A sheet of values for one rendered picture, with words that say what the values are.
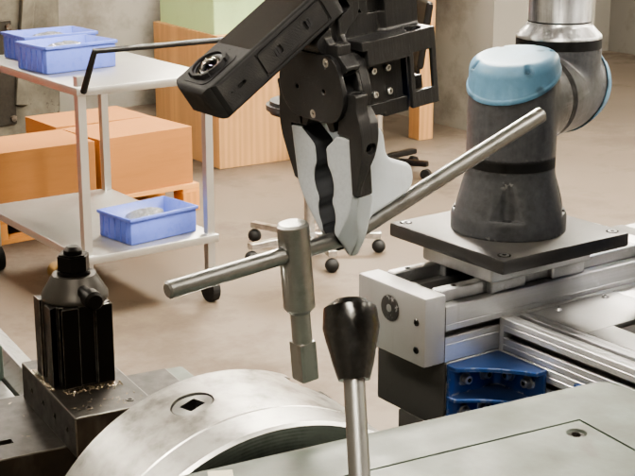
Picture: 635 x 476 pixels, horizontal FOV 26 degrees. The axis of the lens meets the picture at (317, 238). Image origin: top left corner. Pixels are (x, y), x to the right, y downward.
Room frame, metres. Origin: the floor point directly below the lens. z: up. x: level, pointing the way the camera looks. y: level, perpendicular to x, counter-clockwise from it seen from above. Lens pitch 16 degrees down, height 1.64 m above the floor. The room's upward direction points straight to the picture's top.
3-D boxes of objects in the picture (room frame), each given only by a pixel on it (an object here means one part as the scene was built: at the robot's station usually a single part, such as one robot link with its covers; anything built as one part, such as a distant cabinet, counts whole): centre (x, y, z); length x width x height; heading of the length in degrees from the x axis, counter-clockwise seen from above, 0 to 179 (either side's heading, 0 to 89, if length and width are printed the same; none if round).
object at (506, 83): (1.76, -0.26, 1.33); 0.13 x 0.12 x 0.14; 147
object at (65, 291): (1.58, 0.29, 1.14); 0.08 x 0.08 x 0.03
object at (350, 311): (0.72, -0.02, 1.38); 0.04 x 0.03 x 0.05; 29
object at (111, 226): (5.11, 0.83, 0.51); 1.07 x 0.63 x 1.01; 30
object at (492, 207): (1.75, -0.25, 1.21); 0.15 x 0.15 x 0.10
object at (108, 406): (1.56, 0.28, 1.00); 0.20 x 0.10 x 0.05; 29
